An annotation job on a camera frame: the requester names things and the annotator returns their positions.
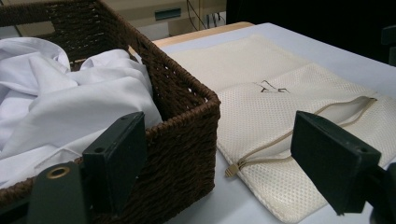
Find brown woven basket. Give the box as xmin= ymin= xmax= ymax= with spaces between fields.
xmin=0 ymin=0 xmax=222 ymax=224

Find light wooden desk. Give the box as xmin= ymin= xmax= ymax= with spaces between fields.
xmin=102 ymin=0 xmax=227 ymax=37

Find light wooden table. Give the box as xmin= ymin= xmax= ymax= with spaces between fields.
xmin=152 ymin=21 xmax=255 ymax=49

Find black cables at desk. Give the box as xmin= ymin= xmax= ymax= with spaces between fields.
xmin=186 ymin=0 xmax=227 ymax=31

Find cream mesh laundry bag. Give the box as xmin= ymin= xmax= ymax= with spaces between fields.
xmin=167 ymin=33 xmax=396 ymax=224

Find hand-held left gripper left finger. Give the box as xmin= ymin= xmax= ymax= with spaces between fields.
xmin=82 ymin=111 xmax=149 ymax=217

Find white shirt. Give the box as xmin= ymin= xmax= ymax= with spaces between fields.
xmin=0 ymin=36 xmax=163 ymax=189

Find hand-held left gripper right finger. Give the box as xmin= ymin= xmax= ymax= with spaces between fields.
xmin=290 ymin=110 xmax=383 ymax=217

